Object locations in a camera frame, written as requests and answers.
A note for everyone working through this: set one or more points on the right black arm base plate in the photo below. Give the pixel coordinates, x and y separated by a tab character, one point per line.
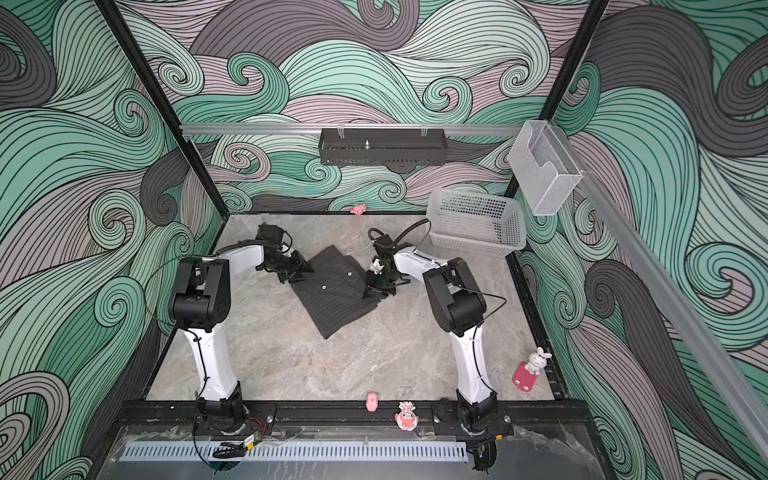
455	418

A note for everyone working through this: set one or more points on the aluminium rear rail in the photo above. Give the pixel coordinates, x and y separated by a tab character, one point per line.
274	128

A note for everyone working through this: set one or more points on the small pink front toy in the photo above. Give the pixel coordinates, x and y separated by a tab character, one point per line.
372	402

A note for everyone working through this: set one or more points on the dark grey striped shirt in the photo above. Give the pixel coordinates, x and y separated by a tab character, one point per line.
334	294

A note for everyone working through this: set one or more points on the black perforated wall shelf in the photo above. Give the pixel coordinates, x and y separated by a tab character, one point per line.
396	149

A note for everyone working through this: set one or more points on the white bunny on pink stand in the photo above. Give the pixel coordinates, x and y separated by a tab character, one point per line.
528	371

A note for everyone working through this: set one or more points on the pink white doll figure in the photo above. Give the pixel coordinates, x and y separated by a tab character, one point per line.
406	419

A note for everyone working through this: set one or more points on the white plastic mesh basket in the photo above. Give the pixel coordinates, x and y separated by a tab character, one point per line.
476	223

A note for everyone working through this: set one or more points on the clear plastic wall holder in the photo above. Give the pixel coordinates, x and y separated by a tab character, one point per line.
545	165

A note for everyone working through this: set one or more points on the small pink pig toy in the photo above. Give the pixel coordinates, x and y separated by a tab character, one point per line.
359	209

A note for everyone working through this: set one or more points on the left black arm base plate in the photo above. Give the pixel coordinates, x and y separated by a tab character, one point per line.
257	419

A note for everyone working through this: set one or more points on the white slotted cable duct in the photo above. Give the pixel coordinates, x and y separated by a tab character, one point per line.
301	451

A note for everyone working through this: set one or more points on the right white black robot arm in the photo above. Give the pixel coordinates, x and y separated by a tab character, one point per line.
458	306

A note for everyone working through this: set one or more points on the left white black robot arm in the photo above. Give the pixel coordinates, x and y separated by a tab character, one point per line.
201	301

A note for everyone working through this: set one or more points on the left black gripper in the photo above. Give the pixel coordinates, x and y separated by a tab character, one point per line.
299	266

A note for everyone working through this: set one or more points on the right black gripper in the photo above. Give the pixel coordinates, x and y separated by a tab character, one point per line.
370	284

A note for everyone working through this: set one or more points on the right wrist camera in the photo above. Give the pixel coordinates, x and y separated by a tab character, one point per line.
377	266

